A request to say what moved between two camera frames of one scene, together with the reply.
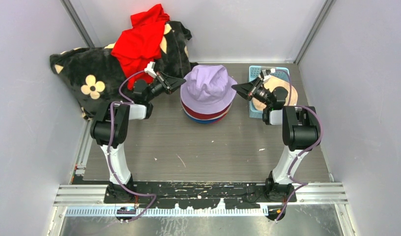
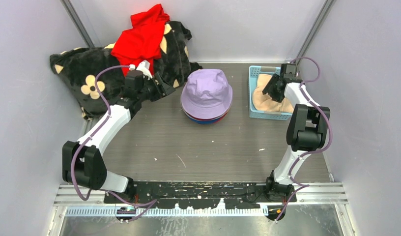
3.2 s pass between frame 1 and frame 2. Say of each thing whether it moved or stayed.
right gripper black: moved
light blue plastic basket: stayed
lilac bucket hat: moved
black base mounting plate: stayed
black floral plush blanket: stayed
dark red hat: moved
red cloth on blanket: stayed
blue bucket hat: stayed
